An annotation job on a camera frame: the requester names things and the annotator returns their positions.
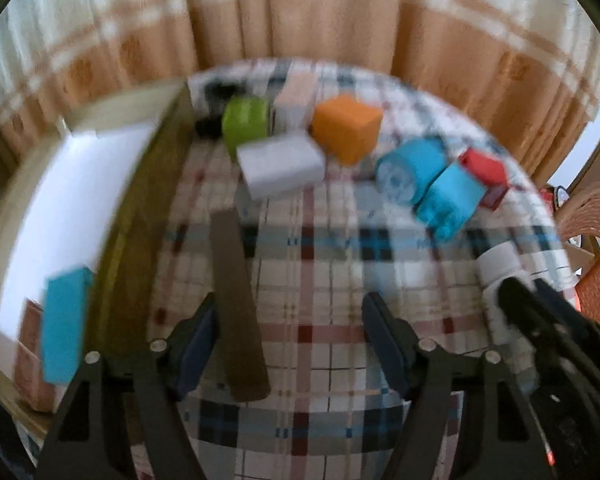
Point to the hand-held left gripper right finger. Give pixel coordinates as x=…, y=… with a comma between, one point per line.
x=386, y=345

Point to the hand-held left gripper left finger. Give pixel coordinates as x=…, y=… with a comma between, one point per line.
x=197, y=352

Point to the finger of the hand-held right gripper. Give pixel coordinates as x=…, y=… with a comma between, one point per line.
x=520, y=310
x=557, y=302

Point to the white bottle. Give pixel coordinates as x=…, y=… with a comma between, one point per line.
x=500, y=285

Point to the dark brown strip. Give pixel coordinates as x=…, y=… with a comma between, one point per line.
x=235, y=305

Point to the blue rectangular block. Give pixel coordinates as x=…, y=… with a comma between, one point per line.
x=65, y=325
x=450, y=202

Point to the red block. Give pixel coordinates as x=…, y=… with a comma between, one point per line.
x=485, y=170

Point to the blue cylinder block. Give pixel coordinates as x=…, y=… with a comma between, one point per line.
x=405, y=170

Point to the gold tin box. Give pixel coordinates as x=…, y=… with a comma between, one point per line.
x=85, y=200

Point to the orange cube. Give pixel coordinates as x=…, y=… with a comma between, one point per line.
x=347, y=130

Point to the green toy block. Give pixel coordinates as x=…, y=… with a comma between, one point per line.
x=245, y=121

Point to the pink and white long box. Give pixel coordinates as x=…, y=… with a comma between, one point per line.
x=296, y=100

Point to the brown wicker chair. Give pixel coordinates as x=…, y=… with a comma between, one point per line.
x=592, y=240

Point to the pinkish brown box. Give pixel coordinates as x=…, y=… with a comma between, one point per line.
x=30, y=365

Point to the black object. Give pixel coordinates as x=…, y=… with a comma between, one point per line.
x=217, y=94
x=207, y=127

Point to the beige and white curtain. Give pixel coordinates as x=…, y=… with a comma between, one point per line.
x=300, y=10

